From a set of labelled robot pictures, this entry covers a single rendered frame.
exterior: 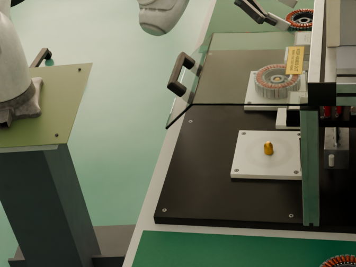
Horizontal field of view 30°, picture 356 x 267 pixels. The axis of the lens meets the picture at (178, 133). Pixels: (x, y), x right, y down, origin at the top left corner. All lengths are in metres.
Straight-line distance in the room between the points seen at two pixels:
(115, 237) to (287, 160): 1.11
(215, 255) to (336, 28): 0.49
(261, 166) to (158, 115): 1.56
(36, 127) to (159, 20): 0.43
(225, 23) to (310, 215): 0.88
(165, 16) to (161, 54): 1.58
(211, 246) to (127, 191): 1.31
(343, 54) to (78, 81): 0.92
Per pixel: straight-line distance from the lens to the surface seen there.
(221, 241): 1.34
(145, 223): 1.40
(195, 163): 1.48
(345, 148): 1.41
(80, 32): 3.75
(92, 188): 2.66
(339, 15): 1.15
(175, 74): 1.24
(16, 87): 1.77
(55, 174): 1.91
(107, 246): 2.40
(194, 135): 1.56
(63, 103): 1.81
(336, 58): 1.15
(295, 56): 1.25
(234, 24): 2.02
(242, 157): 1.46
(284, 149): 1.48
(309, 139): 1.19
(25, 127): 1.76
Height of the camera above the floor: 1.73
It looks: 38 degrees down
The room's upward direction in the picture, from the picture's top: 10 degrees counter-clockwise
